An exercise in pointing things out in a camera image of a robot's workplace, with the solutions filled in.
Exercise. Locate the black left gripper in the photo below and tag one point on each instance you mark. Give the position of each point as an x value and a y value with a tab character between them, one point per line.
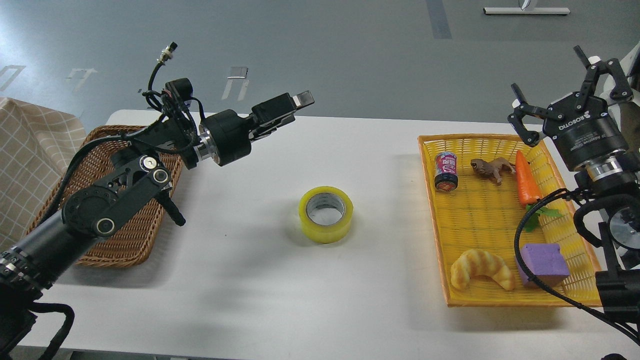
226	137

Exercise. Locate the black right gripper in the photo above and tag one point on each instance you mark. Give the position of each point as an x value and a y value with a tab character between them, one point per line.
585	130

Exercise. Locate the yellow tape roll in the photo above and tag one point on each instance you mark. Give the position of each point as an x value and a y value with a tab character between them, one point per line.
325	214

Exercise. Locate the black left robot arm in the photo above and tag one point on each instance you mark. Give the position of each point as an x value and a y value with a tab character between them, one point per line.
72	225

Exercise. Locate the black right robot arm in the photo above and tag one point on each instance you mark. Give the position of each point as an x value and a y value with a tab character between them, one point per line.
606	170

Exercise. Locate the white office chair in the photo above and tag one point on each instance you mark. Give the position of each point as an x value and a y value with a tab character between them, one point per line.
631	67

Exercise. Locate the orange toy carrot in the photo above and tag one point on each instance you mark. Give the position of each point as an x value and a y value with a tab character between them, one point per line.
529	192

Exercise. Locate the brown toy animal figure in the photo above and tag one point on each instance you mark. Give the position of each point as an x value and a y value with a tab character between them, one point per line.
492	169

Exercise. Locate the yellow plastic basket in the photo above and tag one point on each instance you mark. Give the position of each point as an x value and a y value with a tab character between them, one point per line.
481	215

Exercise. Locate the white stand base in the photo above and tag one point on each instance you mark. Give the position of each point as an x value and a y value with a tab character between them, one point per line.
526	8

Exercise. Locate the small red drink can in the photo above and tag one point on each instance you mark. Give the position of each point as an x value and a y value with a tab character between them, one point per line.
446	174

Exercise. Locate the purple foam cube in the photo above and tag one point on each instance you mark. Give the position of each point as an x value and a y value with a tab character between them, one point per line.
546	262

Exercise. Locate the toy croissant bread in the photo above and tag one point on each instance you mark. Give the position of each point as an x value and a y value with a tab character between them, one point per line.
477	262

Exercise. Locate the brown wicker basket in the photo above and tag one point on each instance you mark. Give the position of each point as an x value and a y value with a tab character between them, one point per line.
133	243

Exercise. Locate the beige checkered cloth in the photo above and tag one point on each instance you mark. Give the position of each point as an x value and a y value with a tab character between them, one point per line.
36	147

